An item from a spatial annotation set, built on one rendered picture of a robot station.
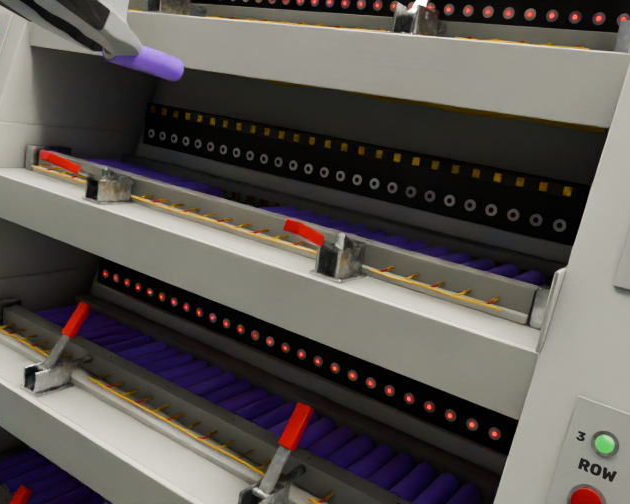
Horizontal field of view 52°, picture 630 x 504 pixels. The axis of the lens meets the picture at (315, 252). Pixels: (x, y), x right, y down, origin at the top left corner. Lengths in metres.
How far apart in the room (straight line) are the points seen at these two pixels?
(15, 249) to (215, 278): 0.36
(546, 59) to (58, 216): 0.46
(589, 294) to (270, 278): 0.22
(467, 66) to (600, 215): 0.14
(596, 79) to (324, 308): 0.23
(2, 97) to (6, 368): 0.29
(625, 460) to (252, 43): 0.41
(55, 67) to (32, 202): 0.19
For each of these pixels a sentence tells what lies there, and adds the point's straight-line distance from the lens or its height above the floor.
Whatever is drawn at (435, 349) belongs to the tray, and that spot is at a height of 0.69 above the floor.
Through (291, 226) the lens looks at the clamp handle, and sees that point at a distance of 0.42.
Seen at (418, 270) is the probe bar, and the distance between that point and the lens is 0.49.
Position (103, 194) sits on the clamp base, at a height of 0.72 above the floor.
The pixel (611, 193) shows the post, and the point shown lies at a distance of 0.42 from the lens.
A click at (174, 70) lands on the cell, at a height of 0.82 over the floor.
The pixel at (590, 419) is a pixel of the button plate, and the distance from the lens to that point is 0.40.
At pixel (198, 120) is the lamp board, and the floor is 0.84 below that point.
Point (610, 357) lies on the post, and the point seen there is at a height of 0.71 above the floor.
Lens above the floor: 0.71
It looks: 1 degrees up
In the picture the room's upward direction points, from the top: 18 degrees clockwise
